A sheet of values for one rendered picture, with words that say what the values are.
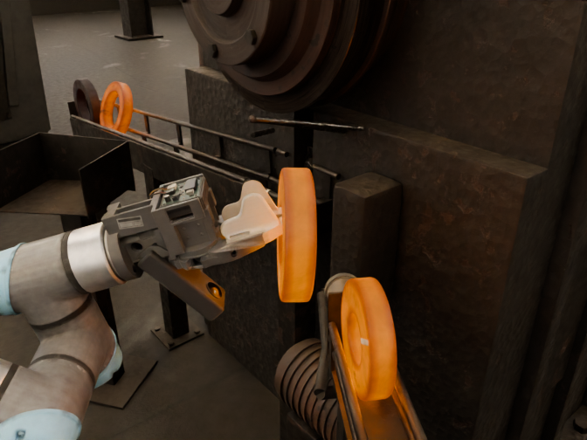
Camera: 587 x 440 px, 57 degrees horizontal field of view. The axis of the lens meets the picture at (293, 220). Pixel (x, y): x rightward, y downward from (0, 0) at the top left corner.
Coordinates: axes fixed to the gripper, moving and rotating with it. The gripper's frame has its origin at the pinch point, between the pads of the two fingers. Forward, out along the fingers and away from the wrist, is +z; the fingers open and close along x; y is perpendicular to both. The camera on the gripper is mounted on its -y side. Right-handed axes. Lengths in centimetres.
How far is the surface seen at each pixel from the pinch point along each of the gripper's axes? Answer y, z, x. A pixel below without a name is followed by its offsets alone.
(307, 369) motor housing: -35.5, -5.8, 14.3
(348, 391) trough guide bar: -19.8, 0.8, -8.0
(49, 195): -13, -61, 74
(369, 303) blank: -12.1, 5.9, -2.8
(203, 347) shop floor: -79, -44, 84
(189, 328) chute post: -77, -49, 93
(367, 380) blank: -19.8, 3.3, -7.1
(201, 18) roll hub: 19, -8, 47
